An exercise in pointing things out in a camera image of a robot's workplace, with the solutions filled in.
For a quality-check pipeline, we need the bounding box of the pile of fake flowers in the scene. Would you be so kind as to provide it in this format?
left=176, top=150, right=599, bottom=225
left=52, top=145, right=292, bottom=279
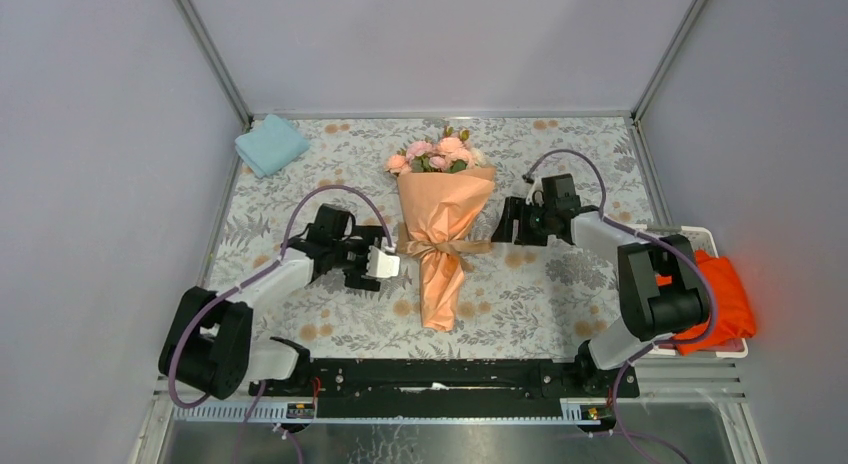
left=384, top=126, right=490, bottom=176

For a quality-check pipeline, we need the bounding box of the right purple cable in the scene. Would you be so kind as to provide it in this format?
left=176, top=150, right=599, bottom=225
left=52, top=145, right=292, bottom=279
left=521, top=148, right=721, bottom=464

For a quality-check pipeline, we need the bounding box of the light blue folded towel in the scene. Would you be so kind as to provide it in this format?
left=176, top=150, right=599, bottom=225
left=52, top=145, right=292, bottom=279
left=235, top=115, right=310, bottom=178

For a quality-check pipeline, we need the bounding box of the orange folded cloth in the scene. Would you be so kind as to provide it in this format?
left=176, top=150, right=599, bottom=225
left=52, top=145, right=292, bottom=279
left=660, top=250, right=757, bottom=356

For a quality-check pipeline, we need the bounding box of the purple cable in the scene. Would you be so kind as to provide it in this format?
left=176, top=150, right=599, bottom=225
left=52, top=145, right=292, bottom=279
left=166, top=184, right=397, bottom=464
left=521, top=148, right=721, bottom=464

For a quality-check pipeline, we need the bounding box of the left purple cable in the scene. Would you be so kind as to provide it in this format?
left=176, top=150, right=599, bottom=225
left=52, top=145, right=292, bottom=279
left=166, top=184, right=397, bottom=464

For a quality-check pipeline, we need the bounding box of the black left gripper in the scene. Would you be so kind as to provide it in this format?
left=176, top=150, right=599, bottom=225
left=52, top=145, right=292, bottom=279
left=330, top=227, right=386, bottom=291

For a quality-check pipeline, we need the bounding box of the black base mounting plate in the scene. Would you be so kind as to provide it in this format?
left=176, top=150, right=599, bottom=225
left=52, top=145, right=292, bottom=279
left=249, top=358, right=640, bottom=419

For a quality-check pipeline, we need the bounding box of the peach wrapping paper sheet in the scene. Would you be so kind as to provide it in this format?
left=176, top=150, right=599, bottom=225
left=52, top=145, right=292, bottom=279
left=397, top=167, right=495, bottom=332

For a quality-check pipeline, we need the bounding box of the floral patterned tablecloth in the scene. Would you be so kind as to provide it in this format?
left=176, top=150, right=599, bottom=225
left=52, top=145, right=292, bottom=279
left=205, top=117, right=654, bottom=359

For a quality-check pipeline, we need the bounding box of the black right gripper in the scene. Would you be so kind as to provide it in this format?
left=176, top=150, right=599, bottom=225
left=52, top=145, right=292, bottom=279
left=489, top=196, right=555, bottom=248

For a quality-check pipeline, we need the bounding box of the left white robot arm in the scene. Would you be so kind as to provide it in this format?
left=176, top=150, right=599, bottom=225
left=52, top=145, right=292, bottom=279
left=158, top=204, right=399, bottom=409

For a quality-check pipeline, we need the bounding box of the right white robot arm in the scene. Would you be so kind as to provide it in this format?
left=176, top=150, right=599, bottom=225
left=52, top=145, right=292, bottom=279
left=492, top=174, right=717, bottom=396

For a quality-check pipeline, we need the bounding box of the beige ribbon pile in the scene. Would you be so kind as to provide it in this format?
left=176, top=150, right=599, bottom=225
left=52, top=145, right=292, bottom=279
left=396, top=222, right=493, bottom=272

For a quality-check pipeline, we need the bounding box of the white plastic basket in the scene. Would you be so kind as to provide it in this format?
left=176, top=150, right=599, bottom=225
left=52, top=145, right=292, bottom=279
left=635, top=225, right=750, bottom=360

